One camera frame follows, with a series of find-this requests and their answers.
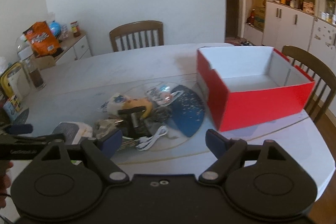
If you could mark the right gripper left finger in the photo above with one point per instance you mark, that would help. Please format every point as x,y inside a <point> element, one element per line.
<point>98,153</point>

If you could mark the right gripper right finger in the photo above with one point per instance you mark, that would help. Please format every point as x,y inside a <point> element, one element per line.
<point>229,154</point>

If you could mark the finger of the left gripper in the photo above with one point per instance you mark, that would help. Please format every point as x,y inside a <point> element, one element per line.
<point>18,129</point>

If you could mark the teal silicone tool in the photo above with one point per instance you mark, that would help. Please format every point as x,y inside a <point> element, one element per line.
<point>132,123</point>

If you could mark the silver foil snack bag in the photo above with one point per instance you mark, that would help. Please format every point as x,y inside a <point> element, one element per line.
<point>103,127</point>

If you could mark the rubik's cube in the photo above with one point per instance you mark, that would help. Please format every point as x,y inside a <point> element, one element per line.
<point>12,107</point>

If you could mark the blueberry snack packet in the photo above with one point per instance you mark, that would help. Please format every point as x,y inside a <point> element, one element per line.
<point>114,104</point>

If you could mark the yellow framed container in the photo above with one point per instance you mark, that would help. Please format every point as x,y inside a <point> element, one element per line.
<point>14,82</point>

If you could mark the yellow spotted plush toy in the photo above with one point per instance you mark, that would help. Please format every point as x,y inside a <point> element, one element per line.
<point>140,102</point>

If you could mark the red cardboard box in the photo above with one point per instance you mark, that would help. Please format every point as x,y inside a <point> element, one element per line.
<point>249,85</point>

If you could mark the crumpled dark plastic wrapper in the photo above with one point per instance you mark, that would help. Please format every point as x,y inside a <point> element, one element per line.
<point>160,114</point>

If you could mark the glass jar dark contents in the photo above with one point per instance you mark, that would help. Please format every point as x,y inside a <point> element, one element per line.
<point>31,68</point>

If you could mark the white blue torn packet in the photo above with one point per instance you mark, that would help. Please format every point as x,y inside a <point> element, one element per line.
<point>163,95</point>

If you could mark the orange snack bag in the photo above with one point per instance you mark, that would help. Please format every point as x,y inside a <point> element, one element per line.
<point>42,40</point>

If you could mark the white sideboard cabinet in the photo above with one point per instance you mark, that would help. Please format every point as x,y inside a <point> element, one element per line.
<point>74,48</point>

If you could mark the blue globe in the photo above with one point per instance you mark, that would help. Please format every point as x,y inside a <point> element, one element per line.
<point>55,28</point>

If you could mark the wooden chair right side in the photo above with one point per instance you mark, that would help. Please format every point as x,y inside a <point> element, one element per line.
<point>323,77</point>

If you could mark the red-lid jar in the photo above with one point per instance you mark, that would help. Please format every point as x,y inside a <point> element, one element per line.
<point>75,29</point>

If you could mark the wooden chair behind table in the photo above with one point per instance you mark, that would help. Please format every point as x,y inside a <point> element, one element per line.
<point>141,34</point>

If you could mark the white grey wall cabinets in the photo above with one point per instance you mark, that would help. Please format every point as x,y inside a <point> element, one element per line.
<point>307,24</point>

